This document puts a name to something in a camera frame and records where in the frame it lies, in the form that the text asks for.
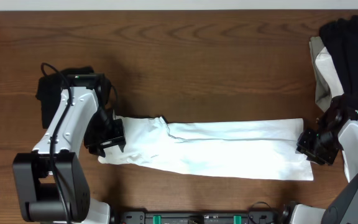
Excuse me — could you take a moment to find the white printed t-shirt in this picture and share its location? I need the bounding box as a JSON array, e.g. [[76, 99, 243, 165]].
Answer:
[[98, 117, 313, 181]]

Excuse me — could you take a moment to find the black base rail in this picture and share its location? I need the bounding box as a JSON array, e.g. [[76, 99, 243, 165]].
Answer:
[[110, 202, 291, 224]]

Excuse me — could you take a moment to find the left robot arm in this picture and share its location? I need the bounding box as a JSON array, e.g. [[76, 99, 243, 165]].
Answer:
[[12, 86, 126, 223]]

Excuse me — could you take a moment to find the black folded garment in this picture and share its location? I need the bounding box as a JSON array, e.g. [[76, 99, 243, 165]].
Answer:
[[35, 63, 112, 129]]

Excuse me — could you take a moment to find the white garment in pile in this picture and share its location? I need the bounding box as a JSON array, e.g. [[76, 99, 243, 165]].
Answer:
[[314, 45, 344, 97]]

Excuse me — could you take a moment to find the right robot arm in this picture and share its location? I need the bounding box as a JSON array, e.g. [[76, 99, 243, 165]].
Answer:
[[280, 94, 358, 224]]

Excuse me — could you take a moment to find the grey folded garment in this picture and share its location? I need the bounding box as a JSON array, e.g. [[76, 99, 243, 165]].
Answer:
[[309, 37, 332, 112]]

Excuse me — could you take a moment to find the black garment on pile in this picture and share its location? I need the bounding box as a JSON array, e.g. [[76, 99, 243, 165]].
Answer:
[[319, 15, 358, 110]]

